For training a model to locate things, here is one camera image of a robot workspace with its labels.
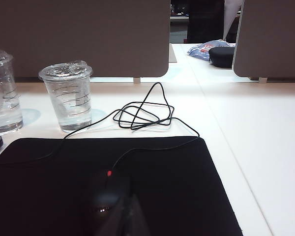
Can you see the clear lidded plastic cup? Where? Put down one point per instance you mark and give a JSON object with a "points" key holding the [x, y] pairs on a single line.
{"points": [[68, 98]]}

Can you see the black computer mouse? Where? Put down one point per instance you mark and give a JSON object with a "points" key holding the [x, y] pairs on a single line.
{"points": [[105, 196]]}

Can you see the white panel foot bracket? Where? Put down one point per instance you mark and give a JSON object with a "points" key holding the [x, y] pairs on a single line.
{"points": [[137, 80], [262, 79]]}

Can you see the clear cup with mermaid logo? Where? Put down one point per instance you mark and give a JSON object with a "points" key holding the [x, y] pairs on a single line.
{"points": [[5, 98]]}

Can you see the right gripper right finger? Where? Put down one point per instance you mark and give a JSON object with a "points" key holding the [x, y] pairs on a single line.
{"points": [[137, 221]]}

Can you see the black round zip case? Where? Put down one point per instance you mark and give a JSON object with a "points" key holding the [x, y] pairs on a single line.
{"points": [[221, 57]]}

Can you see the blue plastic bag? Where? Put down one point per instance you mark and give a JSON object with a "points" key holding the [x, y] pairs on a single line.
{"points": [[199, 50]]}

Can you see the narrow grey divider panel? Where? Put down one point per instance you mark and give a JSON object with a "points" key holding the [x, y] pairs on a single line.
{"points": [[273, 37]]}

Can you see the black mouse pad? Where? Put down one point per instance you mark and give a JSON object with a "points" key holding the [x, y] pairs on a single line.
{"points": [[174, 184]]}

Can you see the wide grey divider panel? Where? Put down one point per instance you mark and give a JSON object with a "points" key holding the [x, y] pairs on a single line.
{"points": [[83, 37]]}

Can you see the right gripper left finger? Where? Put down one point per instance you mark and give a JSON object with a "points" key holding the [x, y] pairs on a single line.
{"points": [[121, 221]]}

